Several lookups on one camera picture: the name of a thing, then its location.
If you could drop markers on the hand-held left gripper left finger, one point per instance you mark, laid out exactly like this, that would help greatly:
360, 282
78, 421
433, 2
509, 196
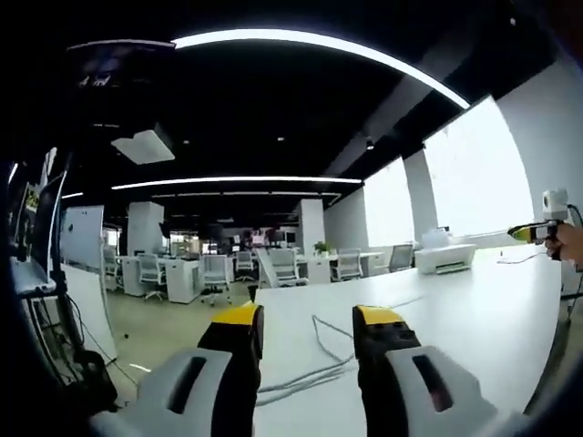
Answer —
168, 400

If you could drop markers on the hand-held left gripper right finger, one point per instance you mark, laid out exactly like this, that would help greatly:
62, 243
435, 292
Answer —
460, 400

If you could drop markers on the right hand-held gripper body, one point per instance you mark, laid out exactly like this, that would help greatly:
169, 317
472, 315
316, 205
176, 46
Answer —
555, 205

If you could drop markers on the straight ceiling light strip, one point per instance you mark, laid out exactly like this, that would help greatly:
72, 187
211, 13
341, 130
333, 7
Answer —
237, 182

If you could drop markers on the person's right hand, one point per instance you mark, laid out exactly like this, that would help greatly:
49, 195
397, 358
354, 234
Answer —
569, 246

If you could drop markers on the large bright window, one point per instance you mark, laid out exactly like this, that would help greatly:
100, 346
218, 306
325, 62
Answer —
478, 173

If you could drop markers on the black bag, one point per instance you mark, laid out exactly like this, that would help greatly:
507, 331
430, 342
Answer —
95, 382

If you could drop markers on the white printer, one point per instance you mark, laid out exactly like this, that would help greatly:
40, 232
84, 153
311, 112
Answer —
444, 257

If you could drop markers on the white table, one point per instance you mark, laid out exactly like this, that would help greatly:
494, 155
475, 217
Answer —
432, 318

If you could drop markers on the white partition panel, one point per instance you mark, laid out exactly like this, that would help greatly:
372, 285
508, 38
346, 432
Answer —
91, 314

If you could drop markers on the white desk cabinet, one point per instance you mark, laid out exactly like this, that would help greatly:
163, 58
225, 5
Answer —
314, 268
182, 280
132, 275

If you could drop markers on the small bright window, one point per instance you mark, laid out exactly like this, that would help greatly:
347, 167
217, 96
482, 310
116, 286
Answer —
389, 209

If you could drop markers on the black equipment stand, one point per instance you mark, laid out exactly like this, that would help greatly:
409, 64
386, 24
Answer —
61, 318

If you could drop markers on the group of grey office chairs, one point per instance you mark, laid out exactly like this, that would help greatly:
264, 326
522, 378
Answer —
214, 268

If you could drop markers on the leaning white panel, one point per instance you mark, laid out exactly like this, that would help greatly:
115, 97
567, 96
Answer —
263, 268

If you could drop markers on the black ceiling spotlight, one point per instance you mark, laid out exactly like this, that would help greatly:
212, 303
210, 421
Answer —
370, 145

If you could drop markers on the white stand shelf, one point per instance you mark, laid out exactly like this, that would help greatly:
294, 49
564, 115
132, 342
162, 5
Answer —
32, 280

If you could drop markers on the white whiteboard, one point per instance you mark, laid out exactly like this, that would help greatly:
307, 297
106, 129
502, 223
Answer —
84, 236

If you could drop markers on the row of dark desk monitors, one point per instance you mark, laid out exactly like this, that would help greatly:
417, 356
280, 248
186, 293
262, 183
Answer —
268, 236

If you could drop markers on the green potted plant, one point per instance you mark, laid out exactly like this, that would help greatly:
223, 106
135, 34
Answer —
323, 248

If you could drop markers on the black display screen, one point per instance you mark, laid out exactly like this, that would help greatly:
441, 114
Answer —
43, 218

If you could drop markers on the long curved ceiling light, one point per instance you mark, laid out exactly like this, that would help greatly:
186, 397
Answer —
346, 54

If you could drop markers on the white ceiling air conditioner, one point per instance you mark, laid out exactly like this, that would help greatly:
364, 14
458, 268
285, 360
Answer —
143, 148

